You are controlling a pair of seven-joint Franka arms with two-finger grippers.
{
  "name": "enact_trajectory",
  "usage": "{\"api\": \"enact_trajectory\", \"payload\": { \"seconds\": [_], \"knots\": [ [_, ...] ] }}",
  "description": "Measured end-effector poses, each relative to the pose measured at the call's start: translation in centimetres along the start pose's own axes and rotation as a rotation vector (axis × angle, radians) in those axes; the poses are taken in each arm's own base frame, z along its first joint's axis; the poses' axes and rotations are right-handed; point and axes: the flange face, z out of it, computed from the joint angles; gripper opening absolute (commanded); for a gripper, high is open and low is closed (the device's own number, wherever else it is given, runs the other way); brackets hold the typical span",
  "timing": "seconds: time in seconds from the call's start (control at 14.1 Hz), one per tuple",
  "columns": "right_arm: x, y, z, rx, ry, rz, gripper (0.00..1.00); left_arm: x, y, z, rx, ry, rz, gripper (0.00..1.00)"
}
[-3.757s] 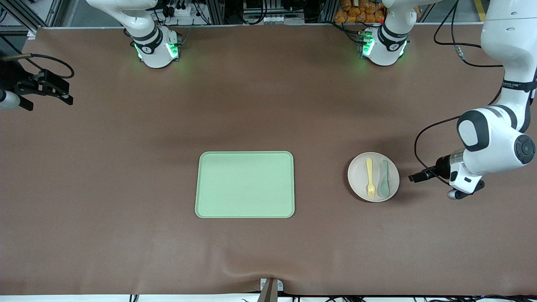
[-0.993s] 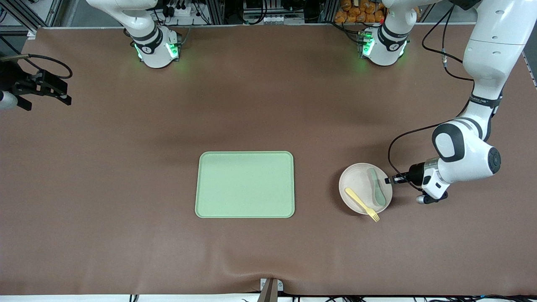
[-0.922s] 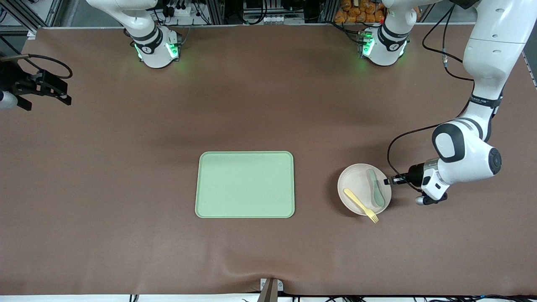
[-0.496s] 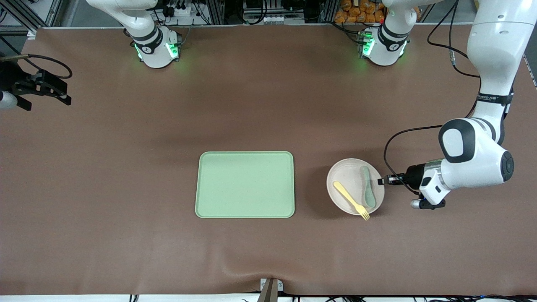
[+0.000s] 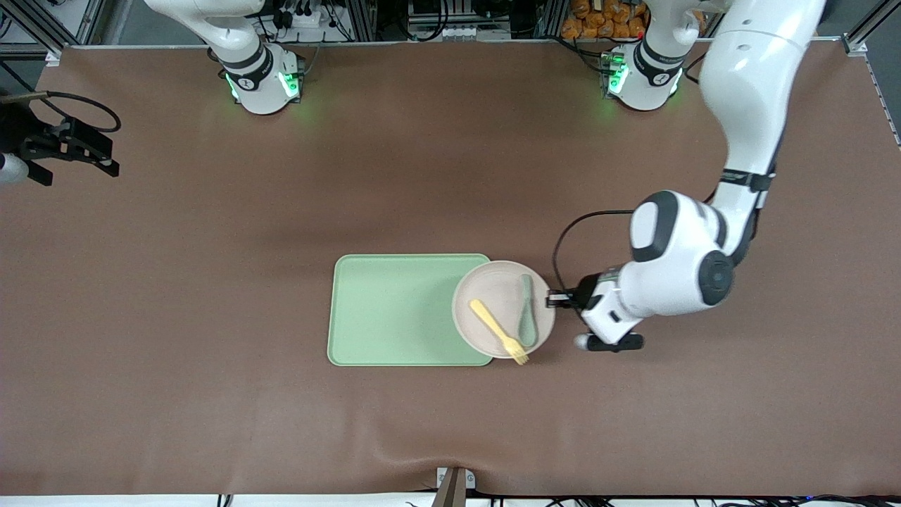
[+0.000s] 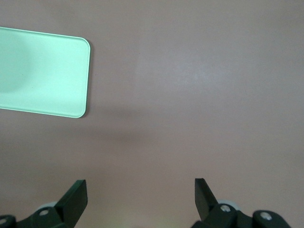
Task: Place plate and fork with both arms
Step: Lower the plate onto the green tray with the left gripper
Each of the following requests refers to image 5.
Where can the pale pink round plate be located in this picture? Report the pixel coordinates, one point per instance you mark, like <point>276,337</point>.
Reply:
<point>493,289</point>

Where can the orange packaged snacks pile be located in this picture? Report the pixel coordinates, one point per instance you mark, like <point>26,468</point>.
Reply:
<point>605,17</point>

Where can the yellow plastic fork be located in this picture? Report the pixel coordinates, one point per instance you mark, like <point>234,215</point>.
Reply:
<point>493,327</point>

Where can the brown table cover cloth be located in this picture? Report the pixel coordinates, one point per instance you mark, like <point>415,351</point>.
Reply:
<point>211,352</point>

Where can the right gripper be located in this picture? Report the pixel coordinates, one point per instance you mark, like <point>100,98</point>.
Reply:
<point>27,138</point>

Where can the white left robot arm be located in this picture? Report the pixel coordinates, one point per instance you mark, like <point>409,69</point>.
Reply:
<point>746,91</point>

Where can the aluminium frame post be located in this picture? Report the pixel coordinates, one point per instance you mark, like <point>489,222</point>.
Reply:
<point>32,28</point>
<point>869,28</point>

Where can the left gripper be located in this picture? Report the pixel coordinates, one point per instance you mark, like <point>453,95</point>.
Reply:
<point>583,290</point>

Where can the light green rectangular tray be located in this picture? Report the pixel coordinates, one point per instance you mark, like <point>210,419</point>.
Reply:
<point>387,310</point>

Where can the grey-green plastic spoon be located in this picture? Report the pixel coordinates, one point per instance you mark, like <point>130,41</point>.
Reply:
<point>527,324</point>

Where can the white power strip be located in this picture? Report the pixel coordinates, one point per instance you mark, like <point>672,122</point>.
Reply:
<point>306,17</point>

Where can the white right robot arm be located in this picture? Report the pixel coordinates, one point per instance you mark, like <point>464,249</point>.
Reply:
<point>246,56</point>

